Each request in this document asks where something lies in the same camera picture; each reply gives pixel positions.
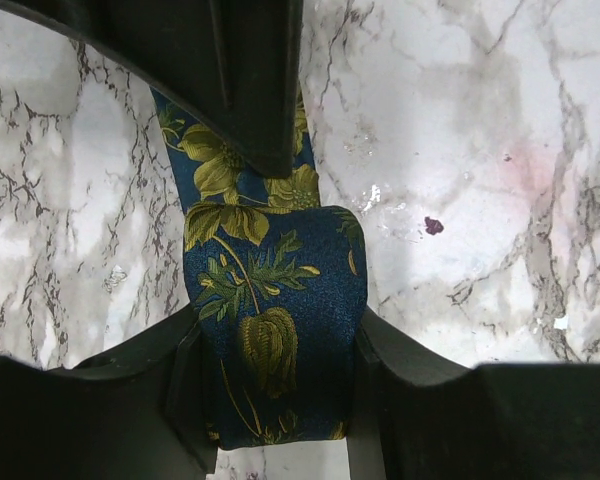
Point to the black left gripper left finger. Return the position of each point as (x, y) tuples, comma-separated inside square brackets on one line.
[(134, 411)]

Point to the navy tie with yellow flowers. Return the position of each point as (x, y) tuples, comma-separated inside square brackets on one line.
[(279, 284)]

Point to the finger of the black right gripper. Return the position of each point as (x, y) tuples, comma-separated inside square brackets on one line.
[(231, 64)]

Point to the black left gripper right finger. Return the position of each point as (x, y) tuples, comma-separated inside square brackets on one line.
[(418, 415)]

